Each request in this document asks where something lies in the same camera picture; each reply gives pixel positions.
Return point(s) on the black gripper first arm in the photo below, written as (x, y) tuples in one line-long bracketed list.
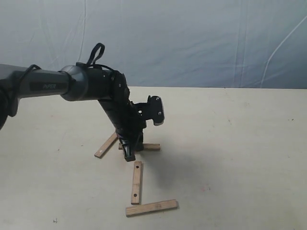
[(128, 123)]

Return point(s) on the horizontal wooden stick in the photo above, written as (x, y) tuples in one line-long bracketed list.
[(147, 147), (137, 210)]

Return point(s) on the wood strip with two holes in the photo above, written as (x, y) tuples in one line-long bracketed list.
[(136, 183)]

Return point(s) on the diagonal thin wood strip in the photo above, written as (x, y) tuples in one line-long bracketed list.
[(106, 146)]

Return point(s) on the blue-grey backdrop cloth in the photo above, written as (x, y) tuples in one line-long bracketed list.
[(179, 43)]

